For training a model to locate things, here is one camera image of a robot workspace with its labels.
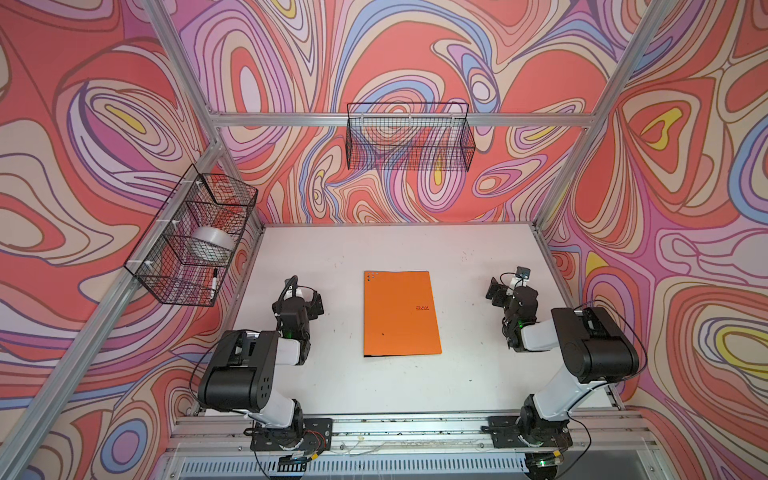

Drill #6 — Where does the orange black folder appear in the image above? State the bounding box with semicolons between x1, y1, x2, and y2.
363;271;442;357

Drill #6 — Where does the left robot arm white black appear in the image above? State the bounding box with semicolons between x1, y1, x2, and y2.
197;286;324;444

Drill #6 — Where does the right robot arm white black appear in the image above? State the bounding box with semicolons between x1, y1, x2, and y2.
486;278;641;448

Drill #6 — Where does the marker pen in basket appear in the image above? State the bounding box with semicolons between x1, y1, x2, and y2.
210;268;219;297

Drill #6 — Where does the white tape roll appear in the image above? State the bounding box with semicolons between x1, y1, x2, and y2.
188;226;235;265

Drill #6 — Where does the white vented panel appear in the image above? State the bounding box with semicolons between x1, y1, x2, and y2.
168;453;529;479

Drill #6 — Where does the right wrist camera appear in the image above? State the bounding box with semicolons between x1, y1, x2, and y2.
514;266;531;287

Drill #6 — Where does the black wire basket left wall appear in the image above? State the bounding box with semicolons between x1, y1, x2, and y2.
124;166;258;307

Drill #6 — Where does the black wire basket wall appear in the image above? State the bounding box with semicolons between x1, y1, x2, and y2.
124;166;258;307
345;100;476;172

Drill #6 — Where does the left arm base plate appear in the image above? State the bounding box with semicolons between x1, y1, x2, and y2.
243;417;333;454

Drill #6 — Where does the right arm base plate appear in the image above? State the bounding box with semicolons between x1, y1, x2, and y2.
480;416;573;450

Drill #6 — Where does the aluminium front rail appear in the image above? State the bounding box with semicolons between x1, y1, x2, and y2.
166;409;660;455

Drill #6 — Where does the aluminium frame back bar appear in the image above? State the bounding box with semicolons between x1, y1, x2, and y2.
209;112;597;128

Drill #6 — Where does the aluminium frame left post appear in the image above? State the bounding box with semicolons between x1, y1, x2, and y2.
140;0;265;229

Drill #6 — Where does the aluminium frame post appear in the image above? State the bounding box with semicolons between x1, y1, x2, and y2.
531;0;674;234
140;0;265;229

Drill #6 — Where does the black wire basket back wall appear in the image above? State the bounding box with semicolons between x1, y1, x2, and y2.
345;100;476;172

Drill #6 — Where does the aluminium frame right post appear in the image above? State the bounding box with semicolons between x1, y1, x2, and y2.
531;0;674;234

